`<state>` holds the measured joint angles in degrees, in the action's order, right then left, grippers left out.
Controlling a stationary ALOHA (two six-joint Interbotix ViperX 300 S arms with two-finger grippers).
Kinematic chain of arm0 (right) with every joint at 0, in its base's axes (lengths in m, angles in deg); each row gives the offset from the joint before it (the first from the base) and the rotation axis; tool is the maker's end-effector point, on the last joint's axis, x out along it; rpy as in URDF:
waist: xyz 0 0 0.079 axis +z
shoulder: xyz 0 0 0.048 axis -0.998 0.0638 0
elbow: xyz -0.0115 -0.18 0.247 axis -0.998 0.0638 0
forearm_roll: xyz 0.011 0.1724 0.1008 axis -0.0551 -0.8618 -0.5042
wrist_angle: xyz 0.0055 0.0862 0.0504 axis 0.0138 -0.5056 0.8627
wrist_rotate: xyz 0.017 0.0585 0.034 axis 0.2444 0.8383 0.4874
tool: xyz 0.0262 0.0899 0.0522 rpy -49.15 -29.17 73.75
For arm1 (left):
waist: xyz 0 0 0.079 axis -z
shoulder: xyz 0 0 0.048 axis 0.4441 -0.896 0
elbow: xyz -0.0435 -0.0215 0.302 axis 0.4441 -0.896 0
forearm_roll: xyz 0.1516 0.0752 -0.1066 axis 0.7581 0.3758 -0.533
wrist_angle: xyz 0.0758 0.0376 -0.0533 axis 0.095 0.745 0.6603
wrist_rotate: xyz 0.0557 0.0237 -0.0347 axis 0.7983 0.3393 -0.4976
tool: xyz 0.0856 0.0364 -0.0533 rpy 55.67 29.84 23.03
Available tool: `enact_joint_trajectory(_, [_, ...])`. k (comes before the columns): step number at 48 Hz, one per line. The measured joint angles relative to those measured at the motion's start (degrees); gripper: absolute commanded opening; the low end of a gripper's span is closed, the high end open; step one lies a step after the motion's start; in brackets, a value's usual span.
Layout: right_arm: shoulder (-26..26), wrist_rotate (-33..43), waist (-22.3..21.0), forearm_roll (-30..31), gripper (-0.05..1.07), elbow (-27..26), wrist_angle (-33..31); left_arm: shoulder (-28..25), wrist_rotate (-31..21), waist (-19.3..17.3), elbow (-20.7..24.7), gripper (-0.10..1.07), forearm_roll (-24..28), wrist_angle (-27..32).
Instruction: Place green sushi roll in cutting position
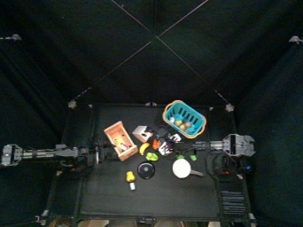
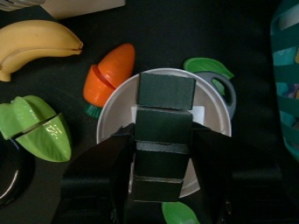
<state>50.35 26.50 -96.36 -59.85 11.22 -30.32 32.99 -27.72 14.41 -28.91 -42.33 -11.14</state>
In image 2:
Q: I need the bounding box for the white round plate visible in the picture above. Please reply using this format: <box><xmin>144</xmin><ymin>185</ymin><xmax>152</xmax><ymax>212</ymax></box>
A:
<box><xmin>96</xmin><ymin>67</ymin><xmax>234</xmax><ymax>199</ymax></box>

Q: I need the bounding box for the small green toy leaf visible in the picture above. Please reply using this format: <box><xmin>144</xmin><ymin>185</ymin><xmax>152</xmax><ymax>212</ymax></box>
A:
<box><xmin>161</xmin><ymin>201</ymin><xmax>201</xmax><ymax>224</ymax></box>

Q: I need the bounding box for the teal woven basket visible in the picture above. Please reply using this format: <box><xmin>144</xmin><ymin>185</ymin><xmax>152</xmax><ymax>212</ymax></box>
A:
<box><xmin>270</xmin><ymin>0</ymin><xmax>299</xmax><ymax>163</ymax></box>

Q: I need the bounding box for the beige wooden cutting board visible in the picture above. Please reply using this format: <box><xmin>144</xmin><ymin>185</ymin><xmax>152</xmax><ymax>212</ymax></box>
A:
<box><xmin>40</xmin><ymin>0</ymin><xmax>127</xmax><ymax>21</ymax></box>

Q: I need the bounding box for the light green toy starfruit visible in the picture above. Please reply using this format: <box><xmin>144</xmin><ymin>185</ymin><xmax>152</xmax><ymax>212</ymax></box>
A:
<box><xmin>0</xmin><ymin>94</ymin><xmax>73</xmax><ymax>163</ymax></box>

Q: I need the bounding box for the yellow toy banana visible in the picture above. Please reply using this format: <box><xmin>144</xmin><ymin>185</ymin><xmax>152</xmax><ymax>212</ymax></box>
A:
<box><xmin>0</xmin><ymin>19</ymin><xmax>84</xmax><ymax>83</ymax></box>

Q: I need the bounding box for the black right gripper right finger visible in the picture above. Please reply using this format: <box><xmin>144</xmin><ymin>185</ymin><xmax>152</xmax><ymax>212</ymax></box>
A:
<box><xmin>188</xmin><ymin>122</ymin><xmax>290</xmax><ymax>224</ymax></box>

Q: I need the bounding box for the orange toy carrot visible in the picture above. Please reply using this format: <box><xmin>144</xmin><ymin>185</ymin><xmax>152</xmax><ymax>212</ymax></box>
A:
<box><xmin>81</xmin><ymin>43</ymin><xmax>136</xmax><ymax>119</ymax></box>

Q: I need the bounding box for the black round bowl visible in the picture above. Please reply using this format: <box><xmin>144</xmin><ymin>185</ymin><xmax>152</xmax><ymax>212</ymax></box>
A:
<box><xmin>0</xmin><ymin>136</ymin><xmax>35</xmax><ymax>209</ymax></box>

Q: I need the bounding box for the grey ribbed object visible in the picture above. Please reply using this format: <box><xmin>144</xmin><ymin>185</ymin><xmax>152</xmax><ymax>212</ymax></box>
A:
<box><xmin>0</xmin><ymin>0</ymin><xmax>47</xmax><ymax>12</ymax></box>

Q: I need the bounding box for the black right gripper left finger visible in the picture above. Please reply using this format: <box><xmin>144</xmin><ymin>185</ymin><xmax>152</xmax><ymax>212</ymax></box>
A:
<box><xmin>51</xmin><ymin>122</ymin><xmax>136</xmax><ymax>224</ymax></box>

